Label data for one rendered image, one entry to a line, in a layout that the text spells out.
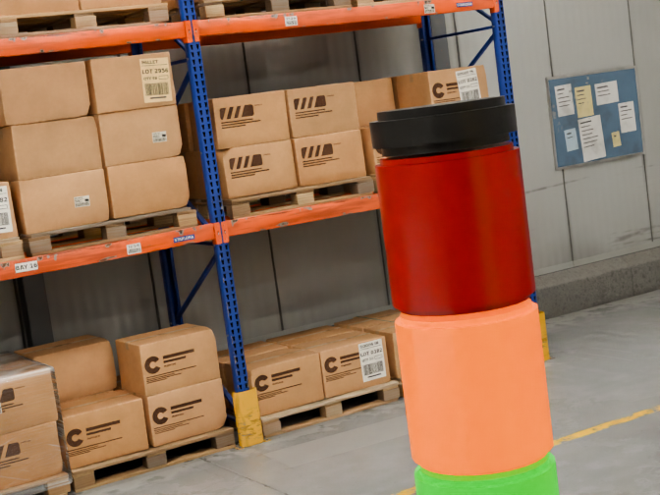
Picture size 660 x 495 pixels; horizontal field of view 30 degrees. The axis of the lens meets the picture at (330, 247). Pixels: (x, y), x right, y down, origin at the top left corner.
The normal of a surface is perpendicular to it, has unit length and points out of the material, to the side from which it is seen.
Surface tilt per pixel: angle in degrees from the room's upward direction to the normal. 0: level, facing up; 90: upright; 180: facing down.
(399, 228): 90
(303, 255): 90
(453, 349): 90
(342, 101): 89
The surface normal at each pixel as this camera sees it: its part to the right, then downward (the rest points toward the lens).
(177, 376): 0.53, 0.07
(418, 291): -0.60, 0.18
